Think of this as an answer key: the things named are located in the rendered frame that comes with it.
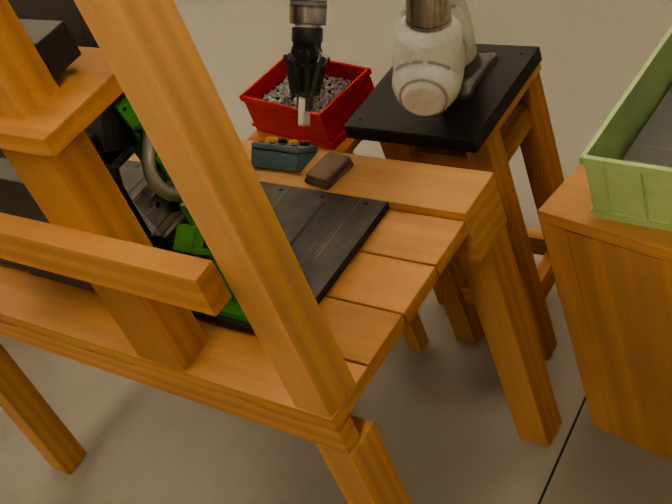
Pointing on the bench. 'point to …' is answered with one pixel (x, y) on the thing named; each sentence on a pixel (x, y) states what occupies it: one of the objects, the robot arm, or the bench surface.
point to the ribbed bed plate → (158, 208)
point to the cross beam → (115, 264)
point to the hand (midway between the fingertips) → (304, 111)
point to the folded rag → (328, 170)
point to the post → (158, 313)
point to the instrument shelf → (64, 108)
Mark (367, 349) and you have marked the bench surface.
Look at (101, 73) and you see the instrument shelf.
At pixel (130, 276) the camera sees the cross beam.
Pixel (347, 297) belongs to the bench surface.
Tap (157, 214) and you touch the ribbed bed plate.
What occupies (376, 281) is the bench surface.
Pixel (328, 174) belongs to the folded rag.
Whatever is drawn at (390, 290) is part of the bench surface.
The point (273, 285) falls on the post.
